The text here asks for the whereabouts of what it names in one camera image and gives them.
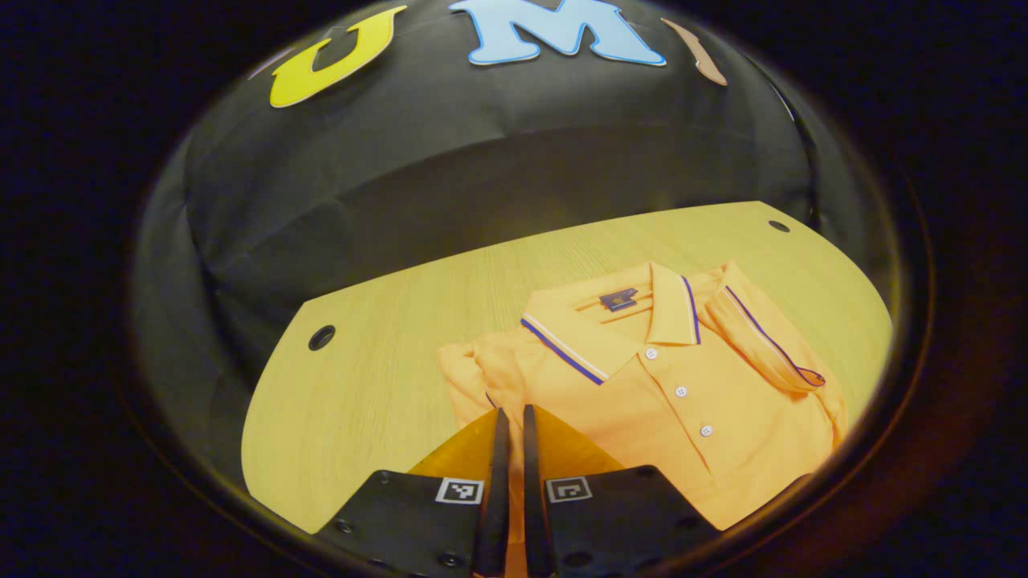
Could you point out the orange polo T-shirt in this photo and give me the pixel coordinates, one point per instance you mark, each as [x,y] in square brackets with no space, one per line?
[666,417]

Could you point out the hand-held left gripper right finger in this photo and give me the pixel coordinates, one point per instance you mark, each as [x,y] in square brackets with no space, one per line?
[534,514]

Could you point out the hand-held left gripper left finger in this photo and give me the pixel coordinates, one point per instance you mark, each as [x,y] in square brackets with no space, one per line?
[494,498]

